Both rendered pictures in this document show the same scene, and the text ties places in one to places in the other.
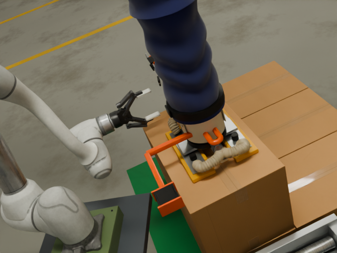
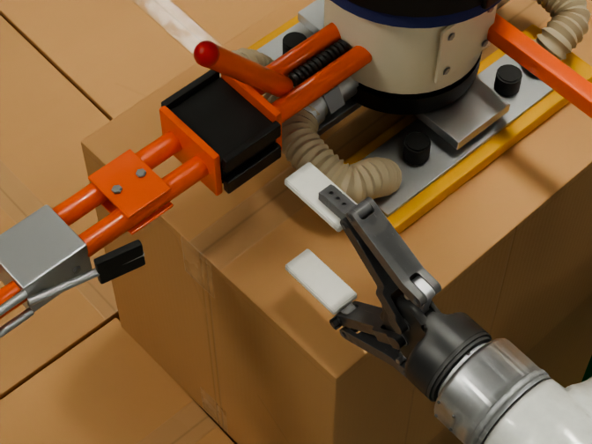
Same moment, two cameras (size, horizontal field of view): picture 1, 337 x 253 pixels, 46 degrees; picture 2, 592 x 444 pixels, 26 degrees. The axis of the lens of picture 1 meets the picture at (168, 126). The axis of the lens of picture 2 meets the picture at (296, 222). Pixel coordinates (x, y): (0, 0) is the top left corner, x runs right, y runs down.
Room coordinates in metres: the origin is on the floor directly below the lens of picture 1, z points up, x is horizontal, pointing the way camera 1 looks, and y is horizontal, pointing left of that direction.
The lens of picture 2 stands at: (1.90, 0.56, 2.03)
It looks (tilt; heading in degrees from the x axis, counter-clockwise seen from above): 55 degrees down; 234
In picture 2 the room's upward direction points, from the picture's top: straight up
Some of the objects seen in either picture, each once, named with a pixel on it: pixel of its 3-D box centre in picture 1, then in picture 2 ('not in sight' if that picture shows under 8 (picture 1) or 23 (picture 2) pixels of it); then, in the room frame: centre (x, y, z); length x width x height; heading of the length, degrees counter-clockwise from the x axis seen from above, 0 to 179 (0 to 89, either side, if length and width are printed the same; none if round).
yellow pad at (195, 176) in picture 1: (187, 148); (462, 121); (1.25, -0.04, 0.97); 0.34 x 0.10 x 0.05; 6
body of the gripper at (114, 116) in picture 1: (121, 117); (426, 336); (1.49, 0.18, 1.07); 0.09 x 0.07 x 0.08; 96
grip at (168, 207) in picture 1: (167, 199); not in sight; (0.93, 0.09, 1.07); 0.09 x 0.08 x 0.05; 96
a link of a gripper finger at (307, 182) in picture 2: (143, 93); (323, 196); (1.50, 0.05, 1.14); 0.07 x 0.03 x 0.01; 96
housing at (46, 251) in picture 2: not in sight; (39, 258); (1.72, -0.09, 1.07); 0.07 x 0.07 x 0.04; 6
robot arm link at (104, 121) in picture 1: (106, 123); (489, 394); (1.48, 0.26, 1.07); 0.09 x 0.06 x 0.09; 6
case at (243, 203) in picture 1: (214, 174); (393, 203); (1.26, -0.12, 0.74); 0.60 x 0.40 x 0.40; 7
